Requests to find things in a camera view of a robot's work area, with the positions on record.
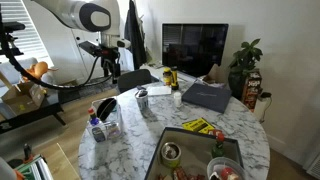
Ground yellow lidded jar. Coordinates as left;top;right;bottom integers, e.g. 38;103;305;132
163;67;172;86

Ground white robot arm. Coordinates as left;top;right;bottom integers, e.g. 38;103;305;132
33;0;131;51

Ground black low bench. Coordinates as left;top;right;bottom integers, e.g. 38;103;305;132
0;93;66;134

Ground dark blue flat box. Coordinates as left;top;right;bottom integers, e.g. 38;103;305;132
182;83;231;113

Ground black yellow bottle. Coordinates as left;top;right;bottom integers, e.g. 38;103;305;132
171;66;179;90

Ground large dark open box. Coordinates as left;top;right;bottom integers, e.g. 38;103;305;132
144;127;244;180

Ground dark hanging coat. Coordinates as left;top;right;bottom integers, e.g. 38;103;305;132
124;0;147;70

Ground clear plastic organizer bin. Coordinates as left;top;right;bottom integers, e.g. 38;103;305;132
86;97;123;143

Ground orange plush toy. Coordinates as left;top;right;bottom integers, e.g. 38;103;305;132
27;61;57;83

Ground black flat screen monitor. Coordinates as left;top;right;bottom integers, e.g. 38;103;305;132
161;23;229;77

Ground green white striped object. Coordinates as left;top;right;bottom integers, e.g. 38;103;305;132
16;155;54;180

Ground dark grey chair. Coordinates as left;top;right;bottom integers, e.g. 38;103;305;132
117;69;159;93

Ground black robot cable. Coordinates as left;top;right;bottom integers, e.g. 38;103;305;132
0;19;114;91

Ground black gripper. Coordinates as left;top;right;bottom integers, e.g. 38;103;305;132
79;41;120;84

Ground cardboard box on bench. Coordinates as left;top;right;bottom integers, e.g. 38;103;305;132
1;82;45;116

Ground white paper pad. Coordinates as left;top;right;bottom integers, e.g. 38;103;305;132
147;86;171;96

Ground yellow black booklet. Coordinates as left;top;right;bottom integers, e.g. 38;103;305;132
182;118;215;134

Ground small bottle red cap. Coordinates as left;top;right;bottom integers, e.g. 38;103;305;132
88;108;99;126

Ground black bowl in organizer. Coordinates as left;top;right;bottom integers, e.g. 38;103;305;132
97;98;117;122

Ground red snack packets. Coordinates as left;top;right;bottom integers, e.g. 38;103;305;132
156;167;205;180

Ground green bottle red cap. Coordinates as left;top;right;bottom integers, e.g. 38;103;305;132
212;133;224;158

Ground silver can with black lid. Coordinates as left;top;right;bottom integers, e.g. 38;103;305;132
135;87;148;111

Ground green potted plant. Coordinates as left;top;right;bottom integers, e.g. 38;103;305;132
228;38;263;100

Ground brown paper bag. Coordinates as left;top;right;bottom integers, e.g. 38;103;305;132
203;64;226;84

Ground small white pill bottle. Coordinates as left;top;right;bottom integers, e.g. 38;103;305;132
174;92;182;107

